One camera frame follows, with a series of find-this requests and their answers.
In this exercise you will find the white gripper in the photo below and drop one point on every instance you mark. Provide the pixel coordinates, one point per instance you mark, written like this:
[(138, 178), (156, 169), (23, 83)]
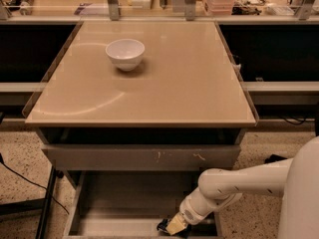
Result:
[(189, 213)]

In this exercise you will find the blue rxbar blueberry packet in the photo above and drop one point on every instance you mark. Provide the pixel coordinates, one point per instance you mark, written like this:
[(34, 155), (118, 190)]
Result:
[(162, 227)]

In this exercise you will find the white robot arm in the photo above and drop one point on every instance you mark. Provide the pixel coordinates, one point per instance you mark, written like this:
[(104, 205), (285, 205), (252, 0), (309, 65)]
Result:
[(295, 180)]

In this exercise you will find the grey open middle drawer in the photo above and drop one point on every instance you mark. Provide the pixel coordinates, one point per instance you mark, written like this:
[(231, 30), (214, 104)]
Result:
[(131, 205)]

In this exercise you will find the grey top drawer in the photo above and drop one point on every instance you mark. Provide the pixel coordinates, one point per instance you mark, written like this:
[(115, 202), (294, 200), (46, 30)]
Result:
[(140, 149)]

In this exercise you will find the black office chair base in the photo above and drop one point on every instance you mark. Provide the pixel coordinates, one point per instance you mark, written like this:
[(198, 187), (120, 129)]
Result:
[(274, 158)]

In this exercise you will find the black metal stand leg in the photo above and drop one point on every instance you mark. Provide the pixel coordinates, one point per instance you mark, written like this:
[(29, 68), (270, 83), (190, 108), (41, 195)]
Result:
[(42, 204)]

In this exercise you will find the white ceramic bowl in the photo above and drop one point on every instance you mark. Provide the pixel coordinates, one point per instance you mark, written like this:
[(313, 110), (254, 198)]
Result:
[(125, 54)]

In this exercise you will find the grey metal post right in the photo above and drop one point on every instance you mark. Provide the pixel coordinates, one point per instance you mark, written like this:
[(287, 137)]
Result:
[(189, 13)]

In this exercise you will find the grey metal post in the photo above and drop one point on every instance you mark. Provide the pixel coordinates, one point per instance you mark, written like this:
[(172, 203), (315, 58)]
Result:
[(189, 13), (114, 10)]

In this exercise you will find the grey metal post left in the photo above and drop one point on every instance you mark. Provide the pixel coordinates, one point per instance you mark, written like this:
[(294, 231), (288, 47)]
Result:
[(114, 10)]

